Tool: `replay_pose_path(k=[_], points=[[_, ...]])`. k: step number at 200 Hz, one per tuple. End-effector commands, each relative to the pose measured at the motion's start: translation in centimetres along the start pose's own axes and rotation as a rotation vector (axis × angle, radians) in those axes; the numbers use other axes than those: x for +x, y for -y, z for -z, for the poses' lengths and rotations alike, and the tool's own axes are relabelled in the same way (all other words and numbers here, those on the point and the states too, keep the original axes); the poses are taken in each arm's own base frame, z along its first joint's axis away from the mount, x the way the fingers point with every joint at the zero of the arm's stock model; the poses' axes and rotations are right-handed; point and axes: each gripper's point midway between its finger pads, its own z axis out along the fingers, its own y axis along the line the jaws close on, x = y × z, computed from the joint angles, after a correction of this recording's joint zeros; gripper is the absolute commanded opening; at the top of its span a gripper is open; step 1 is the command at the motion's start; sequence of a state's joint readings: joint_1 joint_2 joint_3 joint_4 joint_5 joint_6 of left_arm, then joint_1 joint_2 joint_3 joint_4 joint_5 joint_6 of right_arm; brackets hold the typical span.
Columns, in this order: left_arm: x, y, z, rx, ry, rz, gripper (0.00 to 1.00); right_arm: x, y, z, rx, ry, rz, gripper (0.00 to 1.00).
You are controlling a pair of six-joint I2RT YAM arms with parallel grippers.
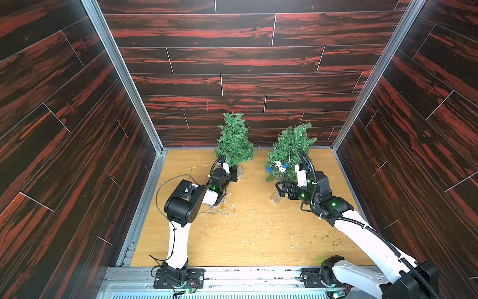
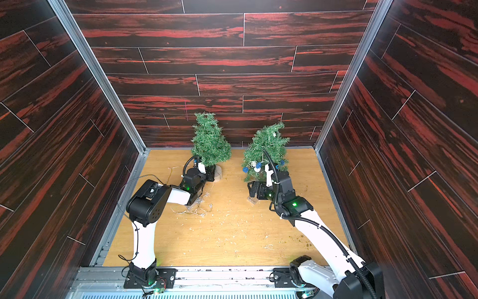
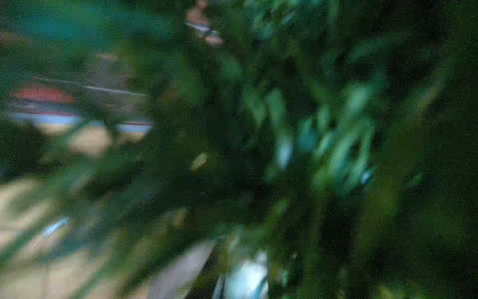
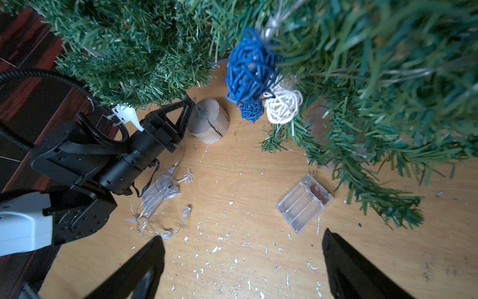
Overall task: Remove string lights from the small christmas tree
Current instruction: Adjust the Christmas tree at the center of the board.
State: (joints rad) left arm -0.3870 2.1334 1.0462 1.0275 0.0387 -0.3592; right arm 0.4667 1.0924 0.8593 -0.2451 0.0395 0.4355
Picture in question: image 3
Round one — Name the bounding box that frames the decorated christmas tree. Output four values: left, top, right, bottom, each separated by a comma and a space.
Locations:
1, 1, 478, 299

